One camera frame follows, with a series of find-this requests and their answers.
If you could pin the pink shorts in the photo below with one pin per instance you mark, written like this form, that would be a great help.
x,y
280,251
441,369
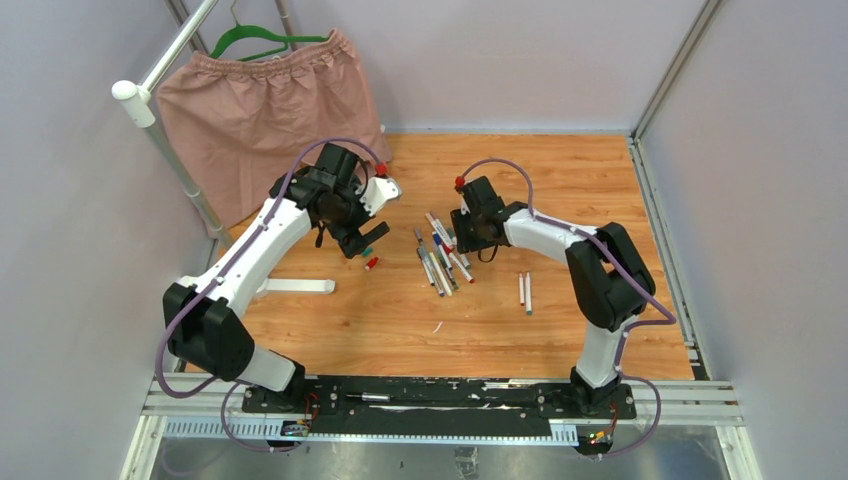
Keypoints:
x,y
238,126

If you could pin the blue capped white marker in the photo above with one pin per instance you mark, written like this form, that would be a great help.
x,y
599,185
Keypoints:
x,y
445,261

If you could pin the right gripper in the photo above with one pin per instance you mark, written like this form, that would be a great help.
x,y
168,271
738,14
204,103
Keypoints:
x,y
465,243

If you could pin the red capped white marker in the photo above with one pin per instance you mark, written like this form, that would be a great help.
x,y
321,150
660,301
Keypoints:
x,y
521,289

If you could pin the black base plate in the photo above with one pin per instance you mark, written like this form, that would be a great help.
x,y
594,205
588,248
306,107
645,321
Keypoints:
x,y
441,407

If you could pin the teal capped white marker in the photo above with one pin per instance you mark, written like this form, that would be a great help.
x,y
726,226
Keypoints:
x,y
527,289

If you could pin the green clothes hanger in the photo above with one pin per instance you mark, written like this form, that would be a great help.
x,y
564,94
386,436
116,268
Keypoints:
x,y
250,39

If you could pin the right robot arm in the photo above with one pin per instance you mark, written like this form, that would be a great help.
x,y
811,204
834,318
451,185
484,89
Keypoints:
x,y
610,280

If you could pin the green capped white marker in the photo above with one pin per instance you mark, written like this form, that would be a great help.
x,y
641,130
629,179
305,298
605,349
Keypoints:
x,y
461,267

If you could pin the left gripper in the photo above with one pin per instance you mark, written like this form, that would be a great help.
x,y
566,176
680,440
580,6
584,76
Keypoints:
x,y
350,238

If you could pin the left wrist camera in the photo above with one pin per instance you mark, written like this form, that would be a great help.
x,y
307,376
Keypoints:
x,y
377,193

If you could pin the red pen cap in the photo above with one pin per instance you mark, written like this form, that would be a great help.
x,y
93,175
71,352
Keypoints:
x,y
371,263

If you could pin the yellow capped white marker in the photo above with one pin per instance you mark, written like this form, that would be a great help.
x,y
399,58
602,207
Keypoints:
x,y
445,284

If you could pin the white acrylic marker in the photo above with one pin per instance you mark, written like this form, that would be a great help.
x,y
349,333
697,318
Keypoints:
x,y
441,231

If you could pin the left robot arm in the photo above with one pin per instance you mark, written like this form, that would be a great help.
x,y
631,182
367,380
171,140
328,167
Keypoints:
x,y
203,315

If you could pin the grey capped marker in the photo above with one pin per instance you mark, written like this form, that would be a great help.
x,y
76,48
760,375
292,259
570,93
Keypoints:
x,y
438,287

